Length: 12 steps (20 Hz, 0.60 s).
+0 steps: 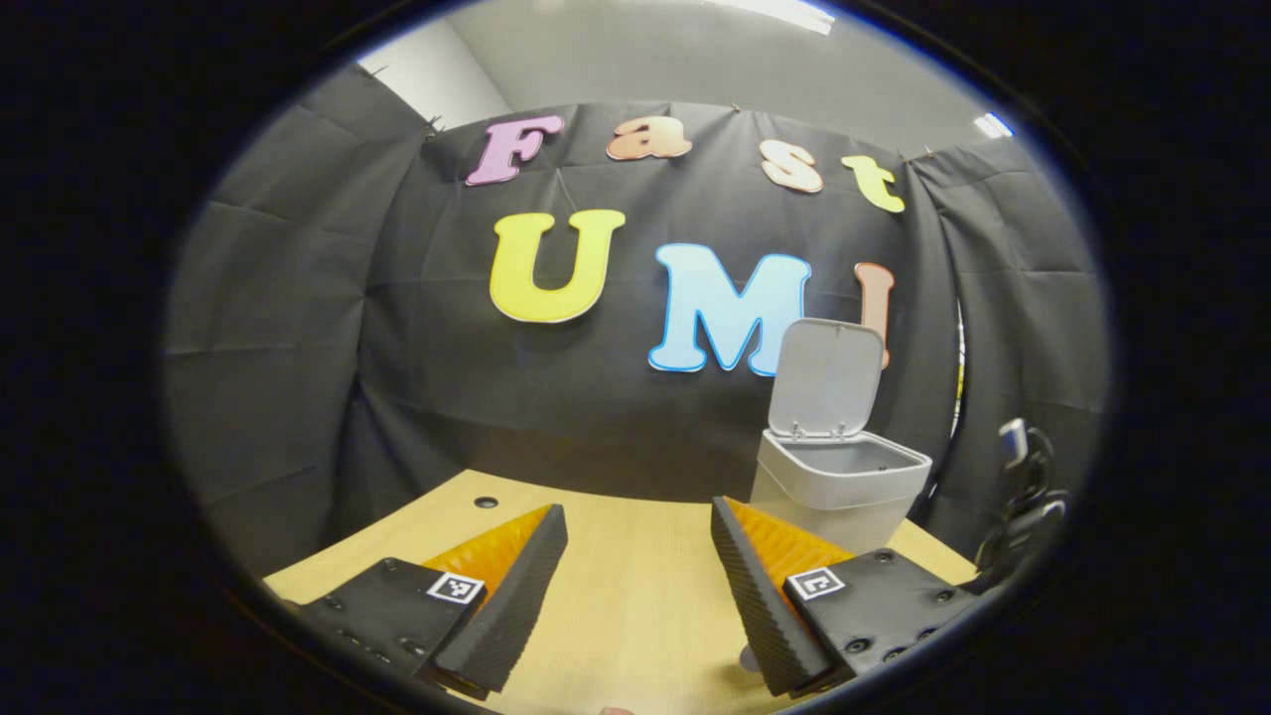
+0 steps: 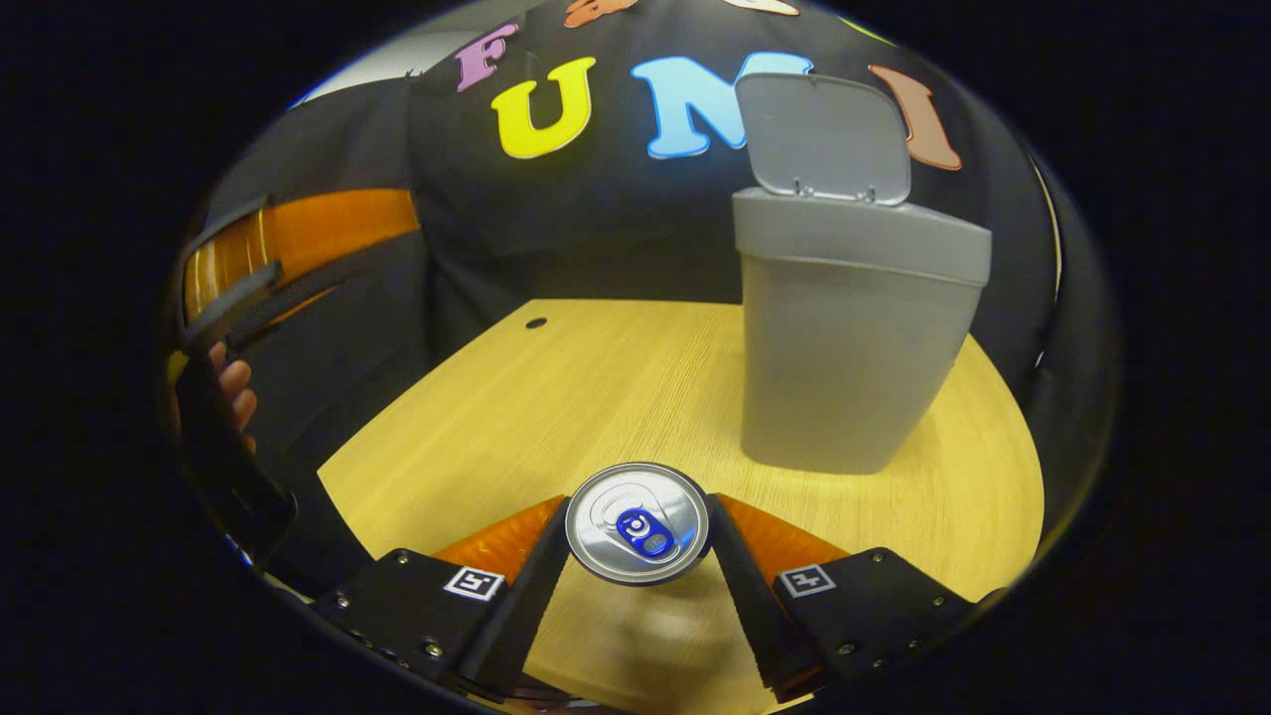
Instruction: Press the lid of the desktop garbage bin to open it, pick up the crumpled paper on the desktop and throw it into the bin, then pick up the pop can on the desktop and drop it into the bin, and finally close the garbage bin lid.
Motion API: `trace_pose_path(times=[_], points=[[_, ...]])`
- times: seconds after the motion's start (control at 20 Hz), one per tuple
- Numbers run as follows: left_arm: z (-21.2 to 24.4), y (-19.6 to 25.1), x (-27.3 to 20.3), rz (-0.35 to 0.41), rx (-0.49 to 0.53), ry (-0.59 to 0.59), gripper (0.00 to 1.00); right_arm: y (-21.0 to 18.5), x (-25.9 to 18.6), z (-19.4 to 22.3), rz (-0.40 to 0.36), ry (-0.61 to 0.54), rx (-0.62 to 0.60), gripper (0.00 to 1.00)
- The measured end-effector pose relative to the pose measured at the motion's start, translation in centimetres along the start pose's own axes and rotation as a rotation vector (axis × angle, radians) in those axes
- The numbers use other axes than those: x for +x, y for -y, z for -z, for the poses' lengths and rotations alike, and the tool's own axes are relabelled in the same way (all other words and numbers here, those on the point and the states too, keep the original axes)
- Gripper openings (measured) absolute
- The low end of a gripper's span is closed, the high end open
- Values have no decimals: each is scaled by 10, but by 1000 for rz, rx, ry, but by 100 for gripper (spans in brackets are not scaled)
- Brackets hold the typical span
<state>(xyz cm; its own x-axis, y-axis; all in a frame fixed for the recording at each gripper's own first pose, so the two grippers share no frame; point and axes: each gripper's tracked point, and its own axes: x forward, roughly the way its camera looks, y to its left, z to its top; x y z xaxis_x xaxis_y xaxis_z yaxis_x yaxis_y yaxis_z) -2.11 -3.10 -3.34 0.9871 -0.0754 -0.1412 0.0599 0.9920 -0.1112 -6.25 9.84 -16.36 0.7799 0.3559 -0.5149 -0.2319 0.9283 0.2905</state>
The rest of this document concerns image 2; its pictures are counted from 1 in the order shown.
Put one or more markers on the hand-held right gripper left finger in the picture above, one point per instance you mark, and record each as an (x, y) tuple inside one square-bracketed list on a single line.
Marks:
[(516, 616)]

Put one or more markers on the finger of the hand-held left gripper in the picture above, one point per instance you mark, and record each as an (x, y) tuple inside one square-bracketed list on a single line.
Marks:
[(328, 223)]

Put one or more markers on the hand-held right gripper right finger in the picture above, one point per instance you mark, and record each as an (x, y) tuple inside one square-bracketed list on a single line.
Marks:
[(755, 616)]

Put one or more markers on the blue pop can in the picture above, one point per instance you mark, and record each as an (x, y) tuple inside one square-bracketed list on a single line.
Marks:
[(635, 521)]

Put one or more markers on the grey desktop garbage bin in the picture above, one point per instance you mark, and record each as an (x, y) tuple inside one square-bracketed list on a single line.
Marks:
[(844, 377)]

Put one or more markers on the wooden desktop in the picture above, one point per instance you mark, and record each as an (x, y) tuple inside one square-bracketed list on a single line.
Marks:
[(596, 397)]

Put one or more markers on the black backdrop cloth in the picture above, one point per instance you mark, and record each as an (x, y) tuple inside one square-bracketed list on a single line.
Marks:
[(596, 228)]

